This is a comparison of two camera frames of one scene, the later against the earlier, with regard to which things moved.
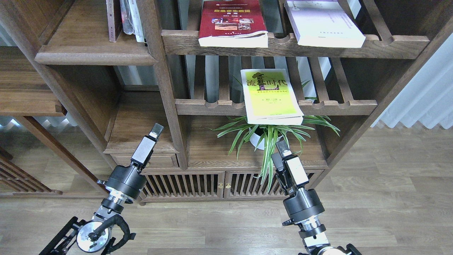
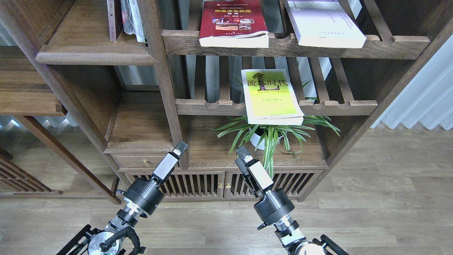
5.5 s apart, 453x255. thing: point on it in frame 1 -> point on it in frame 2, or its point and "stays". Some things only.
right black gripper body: x=302 y=203 -> x=275 y=204
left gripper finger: x=157 y=129 -> x=180 y=148
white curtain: x=428 y=99 stays
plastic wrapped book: x=127 y=26 stays
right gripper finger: x=283 y=148 -> x=245 y=156
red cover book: x=232 y=23 stays
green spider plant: x=264 y=136 stays
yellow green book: x=270 y=98 stays
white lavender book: x=323 y=23 stays
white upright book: x=136 y=21 stays
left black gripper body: x=129 y=180 -> x=147 y=194
